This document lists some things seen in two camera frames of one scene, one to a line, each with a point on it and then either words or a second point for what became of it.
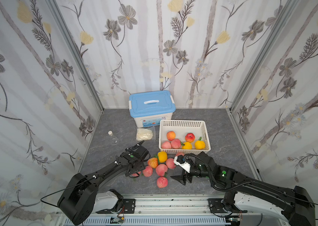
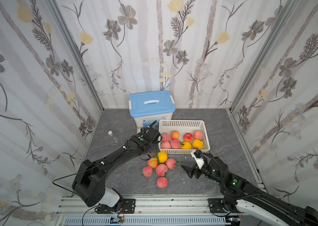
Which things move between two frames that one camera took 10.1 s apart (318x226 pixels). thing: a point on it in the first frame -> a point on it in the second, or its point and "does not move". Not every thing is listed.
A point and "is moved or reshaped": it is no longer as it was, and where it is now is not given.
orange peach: [153, 162] does not move
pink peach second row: [175, 143] does not move
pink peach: [136, 174] -> [165, 137]
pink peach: [180, 153] -> [198, 134]
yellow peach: [187, 145] does not move
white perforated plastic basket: [180, 136] does not move
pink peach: [170, 163] does not move
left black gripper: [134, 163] -> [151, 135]
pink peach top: [166, 145] does not move
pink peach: [148, 171] does not move
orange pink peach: [170, 135] is moved or reshaped
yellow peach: [199, 145] does not move
